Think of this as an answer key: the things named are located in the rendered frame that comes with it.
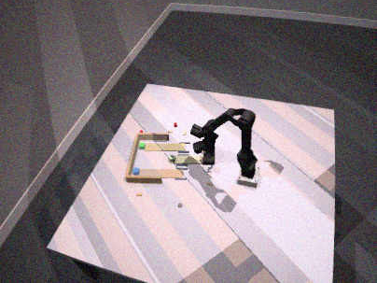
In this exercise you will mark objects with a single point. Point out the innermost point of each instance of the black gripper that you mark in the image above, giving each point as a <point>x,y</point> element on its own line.
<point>209,155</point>

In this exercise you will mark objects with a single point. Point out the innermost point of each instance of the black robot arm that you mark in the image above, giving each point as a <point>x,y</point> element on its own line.
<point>245,156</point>

